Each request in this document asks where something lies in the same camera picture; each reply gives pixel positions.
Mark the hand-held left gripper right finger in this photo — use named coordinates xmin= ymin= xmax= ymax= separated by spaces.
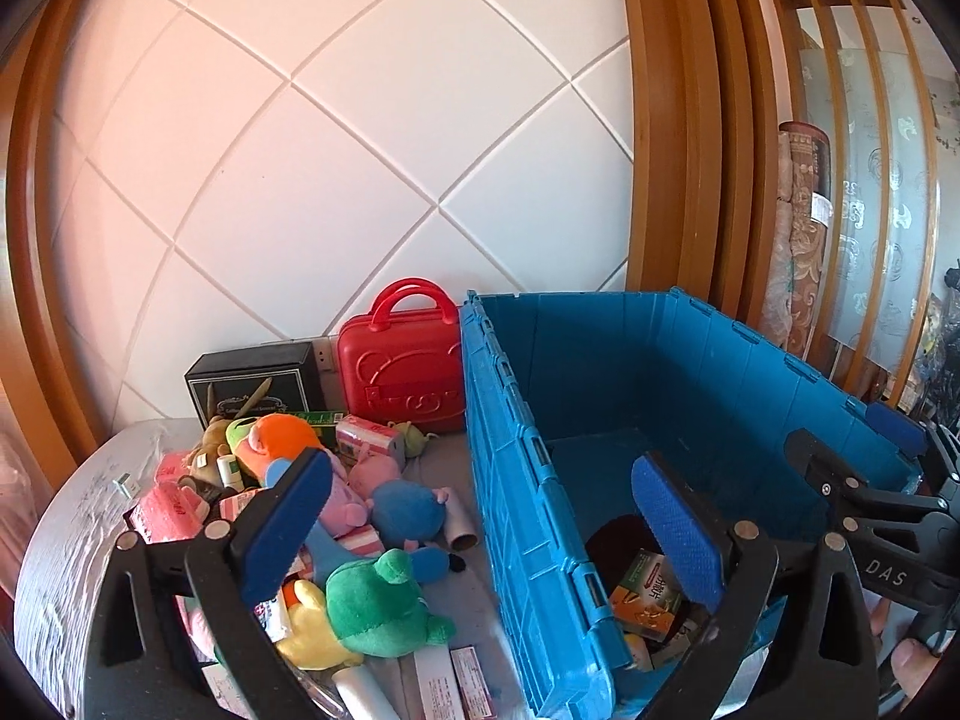
xmin=631 ymin=452 xmax=882 ymax=720

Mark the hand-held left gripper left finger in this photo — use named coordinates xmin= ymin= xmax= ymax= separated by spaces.
xmin=79 ymin=448 xmax=353 ymax=720

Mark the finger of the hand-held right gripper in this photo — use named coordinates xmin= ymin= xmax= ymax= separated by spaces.
xmin=784 ymin=429 xmax=947 ymax=517
xmin=866 ymin=401 xmax=960 ymax=482

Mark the maroon cloth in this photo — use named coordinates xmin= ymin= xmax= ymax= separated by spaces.
xmin=585 ymin=514 xmax=661 ymax=595

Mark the blue plastic storage crate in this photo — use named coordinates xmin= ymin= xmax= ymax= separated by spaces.
xmin=459 ymin=286 xmax=925 ymax=720

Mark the person's right hand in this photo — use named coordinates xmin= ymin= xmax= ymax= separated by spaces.
xmin=866 ymin=589 xmax=953 ymax=700

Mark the green orange box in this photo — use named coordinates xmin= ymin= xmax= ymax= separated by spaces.
xmin=607 ymin=549 xmax=687 ymax=635

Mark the orange plush toy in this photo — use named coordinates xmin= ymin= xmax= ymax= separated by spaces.
xmin=244 ymin=414 xmax=327 ymax=485

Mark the pink pig plush toy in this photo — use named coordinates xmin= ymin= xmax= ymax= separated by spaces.
xmin=319 ymin=454 xmax=406 ymax=560

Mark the light green plush toy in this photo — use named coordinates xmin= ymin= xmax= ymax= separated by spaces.
xmin=225 ymin=418 xmax=260 ymax=458

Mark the green flat box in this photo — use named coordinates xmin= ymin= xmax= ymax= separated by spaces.
xmin=289 ymin=411 xmax=347 ymax=443

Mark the brown rabbit plush toy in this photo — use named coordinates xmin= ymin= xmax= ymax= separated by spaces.
xmin=187 ymin=416 xmax=233 ymax=475

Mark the pink white pad packet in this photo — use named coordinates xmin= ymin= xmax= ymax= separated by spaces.
xmin=335 ymin=416 xmax=406 ymax=466

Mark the blue plush toy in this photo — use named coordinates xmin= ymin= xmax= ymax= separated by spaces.
xmin=371 ymin=478 xmax=455 ymax=586

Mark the green frog plush toy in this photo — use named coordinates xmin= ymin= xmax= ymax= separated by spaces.
xmin=274 ymin=549 xmax=457 ymax=672

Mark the pink tissue pack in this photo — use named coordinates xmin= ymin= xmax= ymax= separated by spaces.
xmin=131 ymin=484 xmax=211 ymax=542

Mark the black decorated box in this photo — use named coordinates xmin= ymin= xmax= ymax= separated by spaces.
xmin=185 ymin=341 xmax=325 ymax=427

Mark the small green plush toy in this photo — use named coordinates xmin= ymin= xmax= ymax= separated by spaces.
xmin=390 ymin=420 xmax=437 ymax=458

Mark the red toy suitcase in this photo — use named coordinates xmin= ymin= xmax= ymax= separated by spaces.
xmin=336 ymin=277 xmax=467 ymax=434

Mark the cardboard tube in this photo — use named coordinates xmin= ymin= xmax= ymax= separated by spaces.
xmin=446 ymin=495 xmax=481 ymax=550

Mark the white tube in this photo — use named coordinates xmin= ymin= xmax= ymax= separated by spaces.
xmin=334 ymin=666 xmax=402 ymax=720

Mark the rolled patterned carpet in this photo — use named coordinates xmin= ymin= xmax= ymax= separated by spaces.
xmin=763 ymin=120 xmax=835 ymax=361

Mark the white floral tablecloth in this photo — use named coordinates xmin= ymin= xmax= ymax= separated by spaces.
xmin=15 ymin=420 xmax=541 ymax=720

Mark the pink white long box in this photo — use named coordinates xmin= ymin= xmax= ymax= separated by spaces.
xmin=450 ymin=645 xmax=497 ymax=720
xmin=409 ymin=649 xmax=462 ymax=720

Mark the frosted glass slatted partition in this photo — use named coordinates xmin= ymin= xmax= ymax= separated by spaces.
xmin=765 ymin=0 xmax=947 ymax=406

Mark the wooden wall trim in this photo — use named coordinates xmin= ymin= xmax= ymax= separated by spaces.
xmin=0 ymin=0 xmax=113 ymax=470

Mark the wooden door frame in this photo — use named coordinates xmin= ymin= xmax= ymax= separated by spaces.
xmin=615 ymin=0 xmax=785 ymax=350

